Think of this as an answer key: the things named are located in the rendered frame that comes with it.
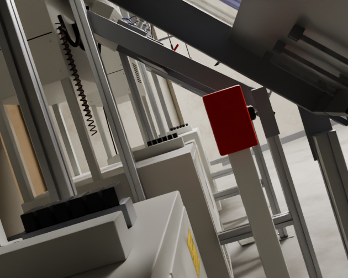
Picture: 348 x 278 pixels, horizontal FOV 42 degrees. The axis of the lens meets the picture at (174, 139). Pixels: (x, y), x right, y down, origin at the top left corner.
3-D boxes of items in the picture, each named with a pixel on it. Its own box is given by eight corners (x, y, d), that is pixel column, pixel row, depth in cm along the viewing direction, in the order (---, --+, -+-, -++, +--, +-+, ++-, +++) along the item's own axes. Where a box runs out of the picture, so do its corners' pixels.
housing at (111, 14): (122, 55, 225) (133, 29, 224) (99, 40, 176) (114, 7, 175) (107, 48, 225) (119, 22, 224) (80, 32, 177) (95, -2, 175)
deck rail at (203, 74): (261, 112, 157) (269, 96, 157) (262, 112, 155) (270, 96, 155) (79, 26, 159) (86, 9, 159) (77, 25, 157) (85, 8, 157)
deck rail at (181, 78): (244, 111, 225) (249, 100, 224) (244, 111, 223) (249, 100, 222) (116, 51, 227) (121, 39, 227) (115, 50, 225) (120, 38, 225)
